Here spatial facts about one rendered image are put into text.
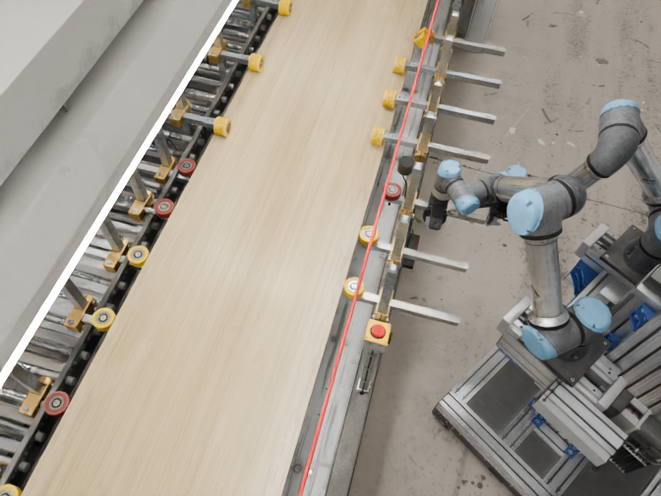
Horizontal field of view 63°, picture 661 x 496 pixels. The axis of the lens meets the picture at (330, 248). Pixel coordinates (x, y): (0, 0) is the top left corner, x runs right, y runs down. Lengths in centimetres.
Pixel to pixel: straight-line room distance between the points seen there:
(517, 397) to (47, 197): 252
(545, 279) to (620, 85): 326
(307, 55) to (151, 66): 238
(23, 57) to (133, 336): 168
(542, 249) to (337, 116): 133
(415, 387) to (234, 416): 126
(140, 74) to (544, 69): 423
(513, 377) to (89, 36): 255
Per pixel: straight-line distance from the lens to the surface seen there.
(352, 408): 211
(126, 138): 54
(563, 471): 276
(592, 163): 191
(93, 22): 52
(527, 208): 154
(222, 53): 288
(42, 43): 48
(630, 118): 195
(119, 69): 57
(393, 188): 234
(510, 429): 274
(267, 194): 232
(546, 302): 169
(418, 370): 295
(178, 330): 205
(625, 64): 499
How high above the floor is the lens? 272
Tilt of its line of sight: 58 degrees down
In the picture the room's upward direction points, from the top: 4 degrees clockwise
